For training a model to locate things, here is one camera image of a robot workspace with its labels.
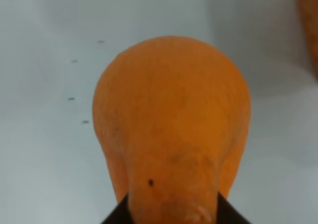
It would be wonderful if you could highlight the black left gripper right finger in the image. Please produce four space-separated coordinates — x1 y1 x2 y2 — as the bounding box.
216 193 248 224

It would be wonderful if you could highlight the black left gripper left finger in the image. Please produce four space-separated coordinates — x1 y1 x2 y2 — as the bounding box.
101 195 133 224

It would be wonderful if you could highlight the orange with stem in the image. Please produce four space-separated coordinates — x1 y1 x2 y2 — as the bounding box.
92 36 251 224

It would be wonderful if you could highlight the orange wicker basket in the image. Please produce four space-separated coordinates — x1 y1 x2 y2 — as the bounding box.
298 0 318 77

